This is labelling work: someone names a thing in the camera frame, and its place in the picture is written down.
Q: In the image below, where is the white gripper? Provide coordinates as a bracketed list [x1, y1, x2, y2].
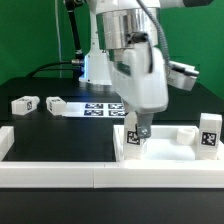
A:
[107, 43, 169, 139]

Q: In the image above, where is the white square table top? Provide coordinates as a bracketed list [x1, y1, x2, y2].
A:
[113, 125, 224, 161]

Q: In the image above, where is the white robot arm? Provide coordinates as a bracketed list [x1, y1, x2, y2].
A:
[64, 0, 214, 139]

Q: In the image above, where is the white sheet with markers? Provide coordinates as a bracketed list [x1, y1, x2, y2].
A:
[64, 102, 125, 118]

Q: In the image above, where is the white U-shaped fence wall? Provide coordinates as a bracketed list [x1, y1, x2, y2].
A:
[0, 126, 224, 188]

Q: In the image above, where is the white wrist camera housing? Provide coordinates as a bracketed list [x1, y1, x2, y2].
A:
[167, 61, 199, 91]

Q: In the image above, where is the black cable bundle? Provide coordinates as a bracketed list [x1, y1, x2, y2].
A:
[26, 0, 85, 78]

